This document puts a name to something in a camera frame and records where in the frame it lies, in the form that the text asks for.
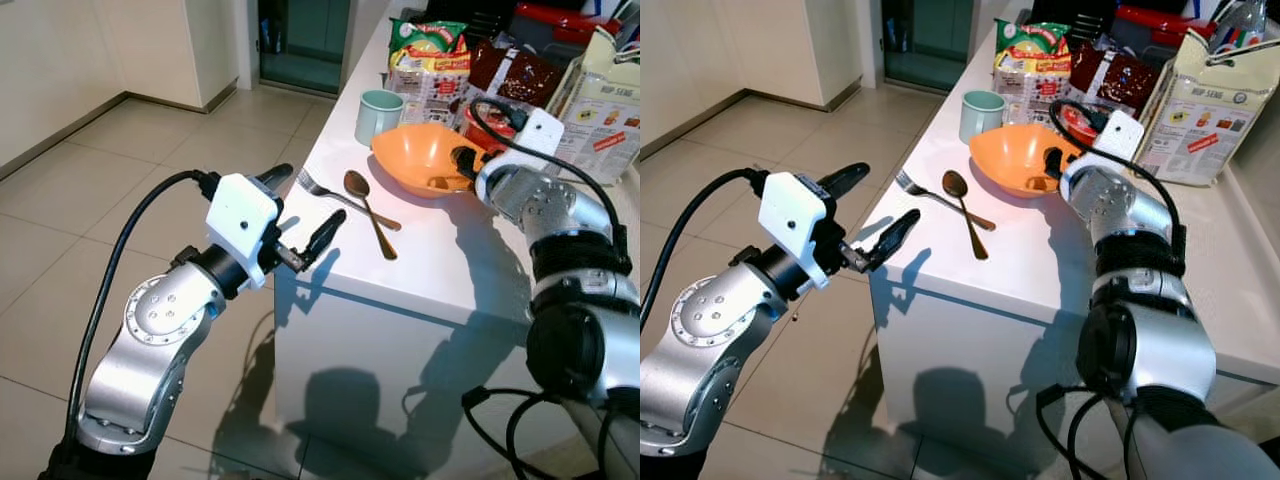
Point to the brown spoon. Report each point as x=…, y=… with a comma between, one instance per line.
x=357, y=186
x=955, y=186

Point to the green and red noodle packet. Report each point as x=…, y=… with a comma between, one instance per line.
x=428, y=65
x=1032, y=65

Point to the white table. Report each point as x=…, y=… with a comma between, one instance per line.
x=400, y=340
x=990, y=340

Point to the cream cracker tin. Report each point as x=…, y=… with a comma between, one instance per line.
x=1200, y=120
x=600, y=110

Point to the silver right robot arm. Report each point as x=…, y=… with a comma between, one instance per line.
x=580, y=290
x=1140, y=290

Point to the red round can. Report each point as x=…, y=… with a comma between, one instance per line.
x=490, y=128
x=1082, y=125

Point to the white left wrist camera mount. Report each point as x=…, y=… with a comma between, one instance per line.
x=240, y=215
x=792, y=213

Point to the pale green mug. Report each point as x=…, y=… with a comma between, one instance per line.
x=378, y=118
x=981, y=116

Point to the dark glass door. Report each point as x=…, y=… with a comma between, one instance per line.
x=925, y=45
x=305, y=45

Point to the silver metal fork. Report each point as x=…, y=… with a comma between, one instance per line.
x=932, y=197
x=335, y=195

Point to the orange plastic bowl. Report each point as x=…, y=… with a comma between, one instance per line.
x=1010, y=155
x=415, y=155

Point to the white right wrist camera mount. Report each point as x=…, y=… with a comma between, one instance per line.
x=538, y=134
x=1120, y=134

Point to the dark brown snack packet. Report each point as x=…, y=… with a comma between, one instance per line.
x=1120, y=80
x=520, y=75

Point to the white cabinet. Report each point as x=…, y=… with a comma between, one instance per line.
x=150, y=50
x=760, y=50

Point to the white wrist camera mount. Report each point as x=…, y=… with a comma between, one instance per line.
x=538, y=134
x=240, y=215
x=792, y=213
x=1120, y=134

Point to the red container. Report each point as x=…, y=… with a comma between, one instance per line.
x=1160, y=25
x=560, y=20

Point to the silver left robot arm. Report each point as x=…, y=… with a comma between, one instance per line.
x=150, y=340
x=705, y=340

